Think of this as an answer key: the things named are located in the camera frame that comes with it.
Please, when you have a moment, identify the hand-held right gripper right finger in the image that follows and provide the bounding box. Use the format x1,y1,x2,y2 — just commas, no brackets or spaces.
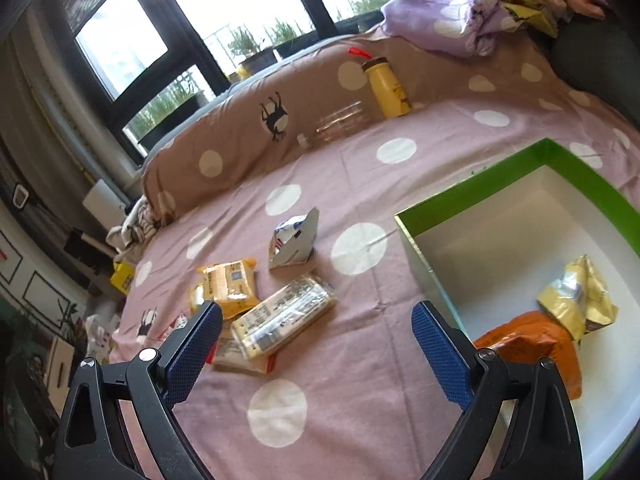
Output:
411,301,585,480

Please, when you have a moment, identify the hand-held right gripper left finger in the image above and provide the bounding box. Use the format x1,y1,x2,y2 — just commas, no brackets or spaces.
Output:
52,301,223,480

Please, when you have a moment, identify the yellow orange snack packet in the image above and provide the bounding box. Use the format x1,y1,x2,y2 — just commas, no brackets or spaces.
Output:
188,258,259,320

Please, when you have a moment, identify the long cream snack packet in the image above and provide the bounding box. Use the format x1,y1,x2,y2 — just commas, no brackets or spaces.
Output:
231,274,337,360

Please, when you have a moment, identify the green cardboard box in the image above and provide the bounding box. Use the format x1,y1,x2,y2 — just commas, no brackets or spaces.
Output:
393,138,640,478

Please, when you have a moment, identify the red white snack packet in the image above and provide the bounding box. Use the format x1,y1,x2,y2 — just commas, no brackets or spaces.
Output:
207,322,278,375

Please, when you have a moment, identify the orange snack bag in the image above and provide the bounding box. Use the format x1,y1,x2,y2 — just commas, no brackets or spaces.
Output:
472,311,583,401

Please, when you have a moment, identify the printed white plastic bag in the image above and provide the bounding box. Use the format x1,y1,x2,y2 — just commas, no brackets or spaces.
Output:
85,312,121,361

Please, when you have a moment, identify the yellow box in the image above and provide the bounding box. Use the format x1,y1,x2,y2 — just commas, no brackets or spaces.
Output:
110,260,136,295

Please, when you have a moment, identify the crumpled patterned cloth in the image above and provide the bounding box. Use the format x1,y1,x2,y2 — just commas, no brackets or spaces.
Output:
107,197,161,261

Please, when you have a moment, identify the yellow crinkled snack bag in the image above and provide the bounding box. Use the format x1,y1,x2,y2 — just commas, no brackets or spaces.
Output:
536,255,619,341

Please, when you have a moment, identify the black object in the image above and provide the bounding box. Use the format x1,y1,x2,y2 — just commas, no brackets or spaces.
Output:
64,227,113,273

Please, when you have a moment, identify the pink polka-dot bedsheet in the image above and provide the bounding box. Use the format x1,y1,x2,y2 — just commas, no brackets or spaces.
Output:
107,95,640,480

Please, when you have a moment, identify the brown polka-dot pillow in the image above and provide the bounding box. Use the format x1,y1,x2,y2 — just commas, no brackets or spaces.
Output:
141,25,556,221

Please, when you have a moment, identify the long planter with greenery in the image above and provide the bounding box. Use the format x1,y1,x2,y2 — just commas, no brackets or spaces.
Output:
132,77,206,148

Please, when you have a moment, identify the clear plastic bottle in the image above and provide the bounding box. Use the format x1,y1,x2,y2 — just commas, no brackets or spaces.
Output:
297,101,371,148

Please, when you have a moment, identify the potted green plant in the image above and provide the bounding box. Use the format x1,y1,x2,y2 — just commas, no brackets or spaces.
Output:
272,17,316,58
227,25,278,73

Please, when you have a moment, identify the black framed window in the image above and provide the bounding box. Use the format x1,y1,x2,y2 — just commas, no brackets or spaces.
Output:
30,0,451,161

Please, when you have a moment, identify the dark grey cushion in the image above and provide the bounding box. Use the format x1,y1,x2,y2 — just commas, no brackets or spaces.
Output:
550,15,640,126

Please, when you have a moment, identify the purple polka-dot bundle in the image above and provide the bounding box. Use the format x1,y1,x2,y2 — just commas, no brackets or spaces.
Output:
381,0,518,57

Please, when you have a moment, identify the yellow patterned cloth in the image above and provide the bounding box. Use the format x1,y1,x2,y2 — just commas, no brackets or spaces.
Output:
502,0,561,38

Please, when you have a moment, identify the empty wall frame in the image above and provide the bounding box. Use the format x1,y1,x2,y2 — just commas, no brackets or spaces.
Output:
22,270,71,331

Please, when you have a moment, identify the white wall box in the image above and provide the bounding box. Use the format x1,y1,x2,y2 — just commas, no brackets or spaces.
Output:
82,179,128,233

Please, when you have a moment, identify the wall frame with red decoration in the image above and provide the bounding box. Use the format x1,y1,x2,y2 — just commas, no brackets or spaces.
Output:
0,230,23,283

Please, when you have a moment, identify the yellow bottle with red strap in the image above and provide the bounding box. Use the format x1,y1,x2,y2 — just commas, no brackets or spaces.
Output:
348,46,413,119

